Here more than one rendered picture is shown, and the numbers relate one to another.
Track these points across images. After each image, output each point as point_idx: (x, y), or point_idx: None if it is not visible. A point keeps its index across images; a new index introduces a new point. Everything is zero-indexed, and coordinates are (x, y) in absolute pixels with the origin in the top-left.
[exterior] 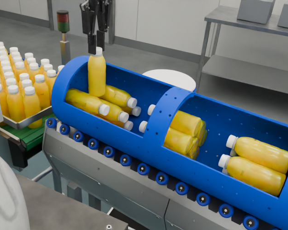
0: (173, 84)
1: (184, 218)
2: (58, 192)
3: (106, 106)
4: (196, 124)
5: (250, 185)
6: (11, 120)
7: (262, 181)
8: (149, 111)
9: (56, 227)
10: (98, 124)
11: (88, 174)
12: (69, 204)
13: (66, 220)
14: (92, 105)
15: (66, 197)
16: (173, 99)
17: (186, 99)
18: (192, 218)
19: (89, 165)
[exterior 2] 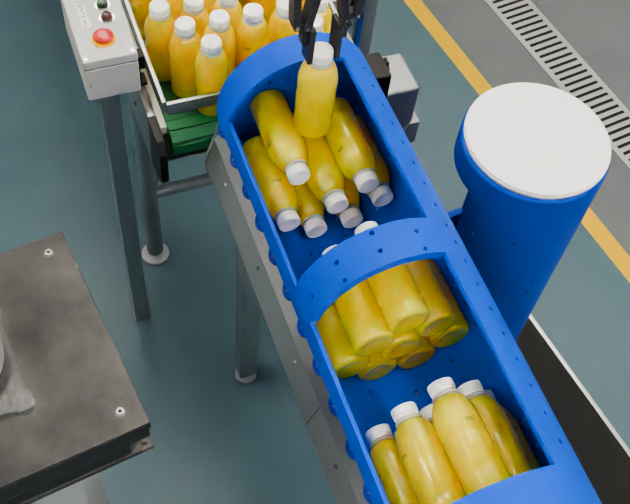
0: (540, 153)
1: (326, 451)
2: (98, 312)
3: (300, 171)
4: (403, 318)
5: (382, 487)
6: (159, 91)
7: (420, 493)
8: (356, 233)
9: (59, 368)
10: (256, 206)
11: (244, 264)
12: (99, 341)
13: (78, 365)
14: (277, 155)
15: (103, 328)
16: (374, 252)
17: (406, 262)
18: (336, 462)
19: (250, 251)
